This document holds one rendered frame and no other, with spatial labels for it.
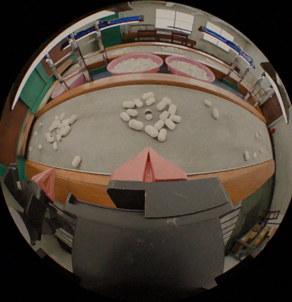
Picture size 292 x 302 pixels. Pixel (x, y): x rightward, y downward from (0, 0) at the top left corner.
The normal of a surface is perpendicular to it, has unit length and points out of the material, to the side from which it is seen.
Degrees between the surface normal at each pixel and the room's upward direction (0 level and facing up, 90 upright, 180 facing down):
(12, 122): 90
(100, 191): 0
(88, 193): 0
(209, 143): 0
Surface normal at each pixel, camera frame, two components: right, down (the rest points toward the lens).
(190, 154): 0.00, -0.23
